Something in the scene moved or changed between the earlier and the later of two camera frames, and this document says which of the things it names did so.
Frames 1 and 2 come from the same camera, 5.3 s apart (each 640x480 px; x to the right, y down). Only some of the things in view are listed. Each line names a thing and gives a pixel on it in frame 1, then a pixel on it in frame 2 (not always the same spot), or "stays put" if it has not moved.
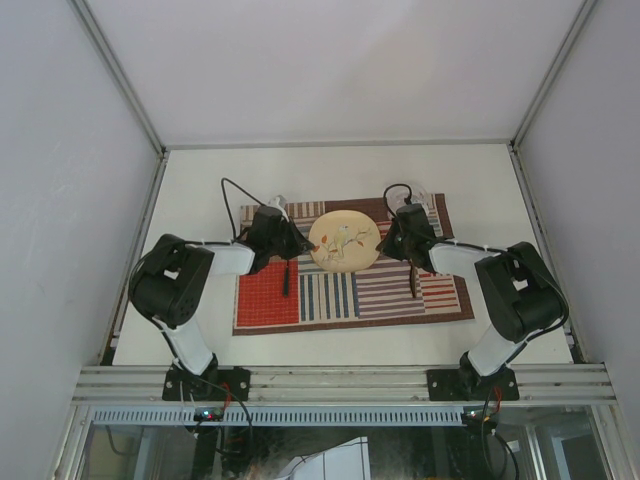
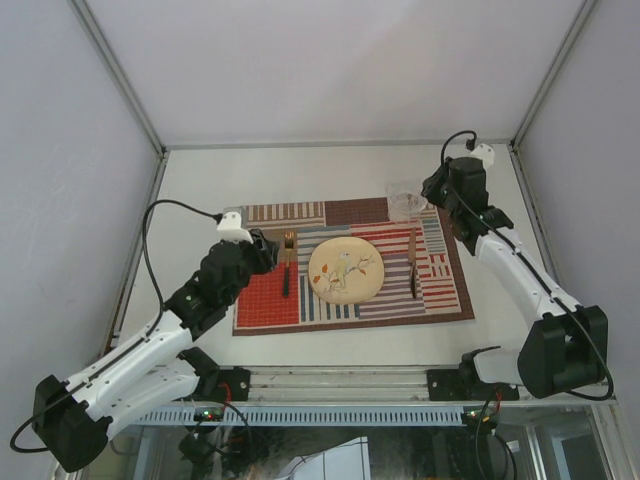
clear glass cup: [399, 194] stays put
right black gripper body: [396, 243] → [438, 192]
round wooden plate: [345, 241] → [346, 270]
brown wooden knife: [413, 278] stays put
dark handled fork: [286, 280] stays put
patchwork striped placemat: [302, 293] stays put
